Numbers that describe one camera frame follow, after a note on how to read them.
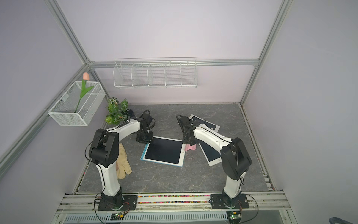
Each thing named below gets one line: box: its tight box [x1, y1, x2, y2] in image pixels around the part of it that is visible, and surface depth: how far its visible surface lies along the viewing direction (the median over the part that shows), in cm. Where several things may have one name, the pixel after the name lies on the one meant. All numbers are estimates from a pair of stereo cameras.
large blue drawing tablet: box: [140, 135, 186, 168], surface depth 95 cm
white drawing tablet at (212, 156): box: [198, 140, 222, 167], surface depth 90 cm
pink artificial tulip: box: [74, 71, 95, 113], surface depth 82 cm
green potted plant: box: [105, 97, 129, 125], surface depth 84 cm
